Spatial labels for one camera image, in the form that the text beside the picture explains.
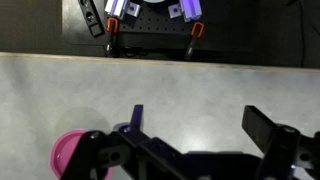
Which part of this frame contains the silver aluminium extrusion bar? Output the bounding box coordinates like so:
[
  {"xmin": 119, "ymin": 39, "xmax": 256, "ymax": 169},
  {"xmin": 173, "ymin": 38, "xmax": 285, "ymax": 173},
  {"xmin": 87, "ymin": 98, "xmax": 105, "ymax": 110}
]
[
  {"xmin": 179, "ymin": 0, "xmax": 204, "ymax": 23},
  {"xmin": 104, "ymin": 0, "xmax": 130, "ymax": 20}
]

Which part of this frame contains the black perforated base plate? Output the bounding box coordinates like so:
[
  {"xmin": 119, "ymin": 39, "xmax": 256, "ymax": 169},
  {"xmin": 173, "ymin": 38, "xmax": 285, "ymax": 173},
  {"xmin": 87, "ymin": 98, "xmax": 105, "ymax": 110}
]
[{"xmin": 112, "ymin": 0, "xmax": 202, "ymax": 52}]

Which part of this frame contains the black power strip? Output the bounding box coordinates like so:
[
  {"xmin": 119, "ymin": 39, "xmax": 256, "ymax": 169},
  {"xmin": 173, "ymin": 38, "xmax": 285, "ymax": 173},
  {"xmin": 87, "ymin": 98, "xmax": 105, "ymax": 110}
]
[{"xmin": 77, "ymin": 0, "xmax": 106, "ymax": 38}]

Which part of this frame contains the orange handled black clamp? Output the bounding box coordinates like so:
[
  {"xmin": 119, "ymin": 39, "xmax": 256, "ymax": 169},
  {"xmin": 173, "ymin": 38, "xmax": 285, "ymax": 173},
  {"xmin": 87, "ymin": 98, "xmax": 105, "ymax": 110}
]
[
  {"xmin": 104, "ymin": 17, "xmax": 120, "ymax": 58},
  {"xmin": 184, "ymin": 21, "xmax": 205, "ymax": 62}
]

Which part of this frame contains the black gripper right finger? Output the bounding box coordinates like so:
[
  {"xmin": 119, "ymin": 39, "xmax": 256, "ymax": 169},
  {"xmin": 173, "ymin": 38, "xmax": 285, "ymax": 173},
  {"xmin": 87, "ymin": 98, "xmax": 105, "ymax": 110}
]
[{"xmin": 241, "ymin": 105, "xmax": 320, "ymax": 180}]

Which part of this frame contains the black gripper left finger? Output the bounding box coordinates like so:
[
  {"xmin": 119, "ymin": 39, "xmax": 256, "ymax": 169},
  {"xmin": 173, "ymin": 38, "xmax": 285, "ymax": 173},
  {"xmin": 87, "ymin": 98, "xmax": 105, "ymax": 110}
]
[{"xmin": 60, "ymin": 104, "xmax": 193, "ymax": 180}]

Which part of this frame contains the silver corner bracket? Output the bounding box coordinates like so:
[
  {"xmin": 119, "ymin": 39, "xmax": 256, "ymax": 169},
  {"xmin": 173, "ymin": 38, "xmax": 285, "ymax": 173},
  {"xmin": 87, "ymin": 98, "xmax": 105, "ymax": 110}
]
[
  {"xmin": 167, "ymin": 3, "xmax": 183, "ymax": 20},
  {"xmin": 125, "ymin": 1, "xmax": 143, "ymax": 18}
]

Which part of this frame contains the pink round plastic lid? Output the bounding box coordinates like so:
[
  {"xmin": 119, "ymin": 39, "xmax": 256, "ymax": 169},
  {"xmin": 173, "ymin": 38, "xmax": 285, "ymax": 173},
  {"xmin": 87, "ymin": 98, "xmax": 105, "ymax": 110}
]
[{"xmin": 49, "ymin": 129, "xmax": 114, "ymax": 180}]

